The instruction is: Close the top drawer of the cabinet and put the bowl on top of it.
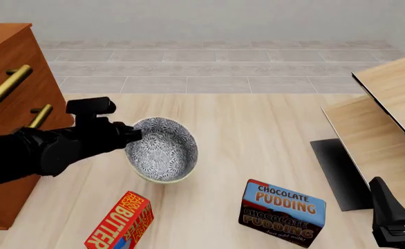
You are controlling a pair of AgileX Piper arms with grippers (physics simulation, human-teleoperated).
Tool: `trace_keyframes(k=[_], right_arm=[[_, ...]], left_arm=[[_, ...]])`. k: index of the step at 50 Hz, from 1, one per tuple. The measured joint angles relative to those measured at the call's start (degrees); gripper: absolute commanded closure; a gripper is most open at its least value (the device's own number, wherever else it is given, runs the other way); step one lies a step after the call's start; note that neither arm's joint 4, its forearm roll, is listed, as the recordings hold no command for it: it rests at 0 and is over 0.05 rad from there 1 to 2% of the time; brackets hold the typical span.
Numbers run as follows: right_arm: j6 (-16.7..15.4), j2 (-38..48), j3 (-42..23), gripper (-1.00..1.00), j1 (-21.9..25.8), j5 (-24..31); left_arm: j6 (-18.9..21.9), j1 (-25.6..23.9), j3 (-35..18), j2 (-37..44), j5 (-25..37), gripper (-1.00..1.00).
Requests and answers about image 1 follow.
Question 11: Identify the chocolate pudding box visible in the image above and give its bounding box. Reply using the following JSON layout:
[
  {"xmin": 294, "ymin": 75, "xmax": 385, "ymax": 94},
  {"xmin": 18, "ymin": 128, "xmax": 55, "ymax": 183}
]
[{"xmin": 238, "ymin": 178, "xmax": 327, "ymax": 249}]

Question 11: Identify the wooden cabinet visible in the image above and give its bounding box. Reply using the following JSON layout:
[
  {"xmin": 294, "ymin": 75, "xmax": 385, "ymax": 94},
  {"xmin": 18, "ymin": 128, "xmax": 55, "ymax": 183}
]
[{"xmin": 0, "ymin": 23, "xmax": 76, "ymax": 230}]

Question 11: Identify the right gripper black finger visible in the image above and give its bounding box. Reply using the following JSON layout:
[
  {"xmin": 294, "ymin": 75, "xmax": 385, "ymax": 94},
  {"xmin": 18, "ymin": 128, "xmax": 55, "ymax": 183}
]
[{"xmin": 368, "ymin": 176, "xmax": 405, "ymax": 230}]

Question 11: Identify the pale wood board black edge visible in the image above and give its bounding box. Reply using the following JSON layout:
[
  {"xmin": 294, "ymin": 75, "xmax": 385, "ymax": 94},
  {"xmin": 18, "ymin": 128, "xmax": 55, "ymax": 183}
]
[{"xmin": 350, "ymin": 50, "xmax": 405, "ymax": 154}]

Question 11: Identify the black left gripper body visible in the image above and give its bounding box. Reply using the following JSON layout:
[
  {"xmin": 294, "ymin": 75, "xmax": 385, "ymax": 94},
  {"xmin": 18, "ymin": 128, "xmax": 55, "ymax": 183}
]
[{"xmin": 91, "ymin": 116, "xmax": 129, "ymax": 156}]

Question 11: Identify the large brass drawer handle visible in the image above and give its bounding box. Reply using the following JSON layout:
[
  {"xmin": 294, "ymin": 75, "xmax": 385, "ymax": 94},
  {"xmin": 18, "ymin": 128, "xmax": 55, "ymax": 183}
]
[{"xmin": 0, "ymin": 64, "xmax": 34, "ymax": 107}]

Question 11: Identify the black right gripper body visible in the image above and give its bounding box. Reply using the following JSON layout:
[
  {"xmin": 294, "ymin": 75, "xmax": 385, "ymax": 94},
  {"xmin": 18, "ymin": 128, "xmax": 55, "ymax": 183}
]
[{"xmin": 371, "ymin": 220, "xmax": 405, "ymax": 249}]

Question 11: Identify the red butter box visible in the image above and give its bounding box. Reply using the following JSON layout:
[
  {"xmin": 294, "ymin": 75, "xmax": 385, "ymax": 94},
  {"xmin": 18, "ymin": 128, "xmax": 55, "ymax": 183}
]
[{"xmin": 84, "ymin": 191, "xmax": 155, "ymax": 249}]

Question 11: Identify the patterned black and white bowl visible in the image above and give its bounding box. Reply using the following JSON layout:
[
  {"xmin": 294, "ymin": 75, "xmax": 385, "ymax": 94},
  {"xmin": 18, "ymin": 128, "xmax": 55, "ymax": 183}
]
[{"xmin": 124, "ymin": 116, "xmax": 199, "ymax": 185}]

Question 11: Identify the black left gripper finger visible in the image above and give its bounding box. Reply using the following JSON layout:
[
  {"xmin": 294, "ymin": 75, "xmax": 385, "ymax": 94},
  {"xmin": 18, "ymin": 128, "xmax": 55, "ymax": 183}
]
[{"xmin": 122, "ymin": 123, "xmax": 143, "ymax": 143}]

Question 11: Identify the small brass drawer handle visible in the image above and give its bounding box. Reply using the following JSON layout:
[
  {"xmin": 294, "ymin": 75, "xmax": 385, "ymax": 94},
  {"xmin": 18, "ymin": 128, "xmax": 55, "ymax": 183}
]
[{"xmin": 27, "ymin": 104, "xmax": 55, "ymax": 129}]

